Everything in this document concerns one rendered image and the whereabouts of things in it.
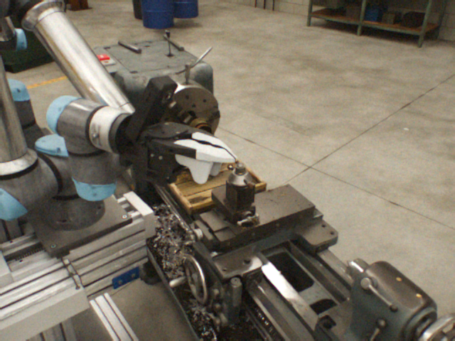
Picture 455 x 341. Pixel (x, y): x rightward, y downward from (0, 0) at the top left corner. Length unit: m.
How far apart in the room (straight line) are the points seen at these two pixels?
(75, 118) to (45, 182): 0.34
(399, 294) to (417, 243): 2.05
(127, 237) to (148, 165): 0.64
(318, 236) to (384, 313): 0.53
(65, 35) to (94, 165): 0.28
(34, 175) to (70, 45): 0.30
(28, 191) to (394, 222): 2.63
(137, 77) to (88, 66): 1.05
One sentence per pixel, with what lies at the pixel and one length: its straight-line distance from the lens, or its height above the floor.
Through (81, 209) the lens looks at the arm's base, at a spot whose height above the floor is 1.21.
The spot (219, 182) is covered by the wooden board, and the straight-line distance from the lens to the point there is 1.81.
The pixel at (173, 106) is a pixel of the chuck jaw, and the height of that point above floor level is 1.18.
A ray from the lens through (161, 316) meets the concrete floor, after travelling 2.45.
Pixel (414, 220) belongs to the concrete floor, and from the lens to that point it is 3.31.
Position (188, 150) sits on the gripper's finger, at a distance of 0.61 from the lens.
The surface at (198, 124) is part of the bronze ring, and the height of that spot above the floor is 1.12.
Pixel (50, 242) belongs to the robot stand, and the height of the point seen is 1.16.
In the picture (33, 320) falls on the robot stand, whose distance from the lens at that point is 1.15.
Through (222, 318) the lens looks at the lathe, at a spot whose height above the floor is 0.69.
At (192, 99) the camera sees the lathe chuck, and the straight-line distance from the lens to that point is 1.87.
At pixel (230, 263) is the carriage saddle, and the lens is 1.40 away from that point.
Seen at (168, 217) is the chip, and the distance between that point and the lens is 2.16.
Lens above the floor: 1.88
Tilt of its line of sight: 32 degrees down
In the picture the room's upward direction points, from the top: straight up
